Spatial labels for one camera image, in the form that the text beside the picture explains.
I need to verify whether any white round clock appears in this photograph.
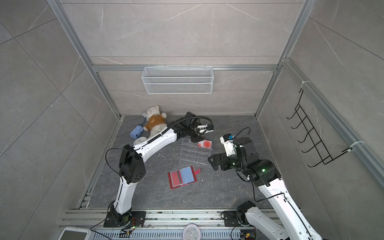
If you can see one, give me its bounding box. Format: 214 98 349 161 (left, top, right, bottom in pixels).
183 224 202 240

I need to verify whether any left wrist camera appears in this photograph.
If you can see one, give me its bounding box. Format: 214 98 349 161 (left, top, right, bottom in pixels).
197 125 214 135

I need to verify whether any white wire mesh basket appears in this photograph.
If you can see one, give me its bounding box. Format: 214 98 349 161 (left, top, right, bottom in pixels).
142 67 214 94

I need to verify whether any black wire hook rack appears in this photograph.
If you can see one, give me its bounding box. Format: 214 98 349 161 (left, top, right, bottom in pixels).
286 89 353 168

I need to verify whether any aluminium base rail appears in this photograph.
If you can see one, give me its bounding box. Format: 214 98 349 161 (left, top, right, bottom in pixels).
59 209 264 240

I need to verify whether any light blue alarm clock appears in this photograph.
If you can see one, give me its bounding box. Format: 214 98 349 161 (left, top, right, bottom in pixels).
133 137 148 146

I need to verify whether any white tablet device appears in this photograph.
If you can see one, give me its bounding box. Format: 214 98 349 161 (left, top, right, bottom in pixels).
58 227 92 240

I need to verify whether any blue small bottle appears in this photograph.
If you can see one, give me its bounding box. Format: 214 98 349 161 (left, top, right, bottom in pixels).
130 125 144 140

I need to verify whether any white teddy bear orange shirt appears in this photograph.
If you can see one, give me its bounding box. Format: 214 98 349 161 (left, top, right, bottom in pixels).
142 105 167 141

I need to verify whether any red leather card holder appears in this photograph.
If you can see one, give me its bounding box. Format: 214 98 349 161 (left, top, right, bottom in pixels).
168 166 201 189

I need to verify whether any pink white credit card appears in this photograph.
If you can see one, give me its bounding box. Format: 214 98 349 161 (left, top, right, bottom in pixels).
198 140 212 149

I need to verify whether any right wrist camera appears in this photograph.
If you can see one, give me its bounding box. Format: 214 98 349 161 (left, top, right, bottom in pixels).
220 134 236 157

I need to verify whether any clear acrylic card stand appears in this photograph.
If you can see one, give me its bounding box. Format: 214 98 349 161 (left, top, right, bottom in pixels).
179 138 212 165

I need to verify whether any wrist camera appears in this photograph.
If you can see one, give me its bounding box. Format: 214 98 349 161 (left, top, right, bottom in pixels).
197 125 214 135
220 134 236 157

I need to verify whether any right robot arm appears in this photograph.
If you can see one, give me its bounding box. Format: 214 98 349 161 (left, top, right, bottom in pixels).
208 145 322 240

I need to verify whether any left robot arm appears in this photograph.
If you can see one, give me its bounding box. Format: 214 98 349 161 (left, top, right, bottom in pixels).
104 112 214 228

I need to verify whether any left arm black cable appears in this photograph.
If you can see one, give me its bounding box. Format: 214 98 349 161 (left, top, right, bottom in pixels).
104 115 214 181

